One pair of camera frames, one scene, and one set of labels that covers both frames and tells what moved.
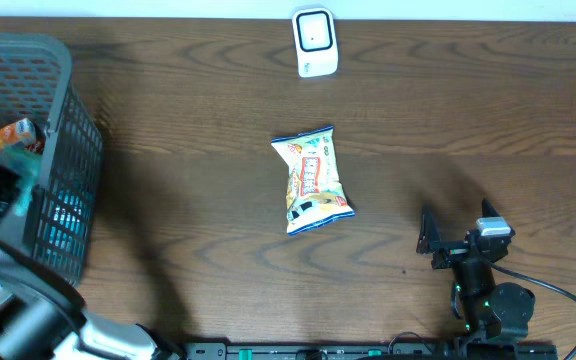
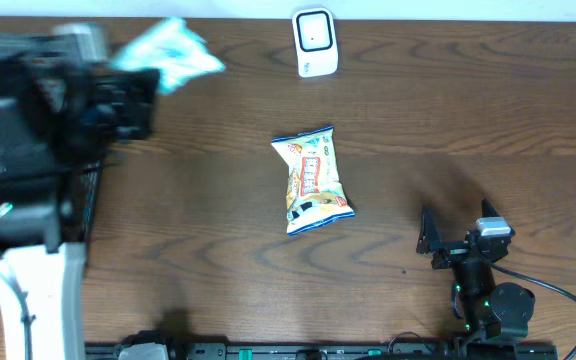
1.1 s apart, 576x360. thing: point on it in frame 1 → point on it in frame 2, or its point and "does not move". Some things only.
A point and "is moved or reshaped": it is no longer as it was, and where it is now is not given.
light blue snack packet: x=30 y=167 is moved or reshaped
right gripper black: x=430 y=241 does not move
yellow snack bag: x=316 y=195 does not move
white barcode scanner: x=315 y=41 does not move
